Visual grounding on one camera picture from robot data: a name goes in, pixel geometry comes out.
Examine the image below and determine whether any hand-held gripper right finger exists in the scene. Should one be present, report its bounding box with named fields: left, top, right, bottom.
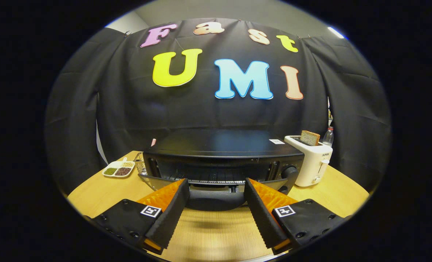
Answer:
left=244, top=178, right=344, bottom=255

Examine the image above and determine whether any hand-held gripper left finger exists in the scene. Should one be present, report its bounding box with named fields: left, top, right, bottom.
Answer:
left=92, top=178, right=190, bottom=255

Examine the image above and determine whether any black toaster oven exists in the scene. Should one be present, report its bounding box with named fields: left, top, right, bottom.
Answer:
left=139, top=128, right=305, bottom=211

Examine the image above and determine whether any metal oven rack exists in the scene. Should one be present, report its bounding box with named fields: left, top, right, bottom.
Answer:
left=158, top=169, right=275, bottom=184

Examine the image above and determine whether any white toaster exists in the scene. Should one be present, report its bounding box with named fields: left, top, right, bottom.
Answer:
left=284, top=135, right=333, bottom=187

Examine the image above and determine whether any white divided dish of beans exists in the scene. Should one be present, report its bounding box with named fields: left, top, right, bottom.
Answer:
left=102, top=158, right=136, bottom=178

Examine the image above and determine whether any brown bread slice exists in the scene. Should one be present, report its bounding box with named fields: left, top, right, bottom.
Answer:
left=300, top=130, right=321, bottom=146

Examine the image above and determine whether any clear bottle with red cap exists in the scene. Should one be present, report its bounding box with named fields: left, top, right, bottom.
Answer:
left=322, top=126, right=334, bottom=147

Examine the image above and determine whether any black backdrop cloth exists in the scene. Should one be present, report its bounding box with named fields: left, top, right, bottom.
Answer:
left=44, top=17, right=392, bottom=197

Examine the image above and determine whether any small ceiling light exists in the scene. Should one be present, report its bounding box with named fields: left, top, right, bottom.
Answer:
left=327, top=26, right=346, bottom=40

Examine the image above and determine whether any wire basket with pink stick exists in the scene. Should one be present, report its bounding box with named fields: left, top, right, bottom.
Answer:
left=134, top=138, right=157, bottom=175

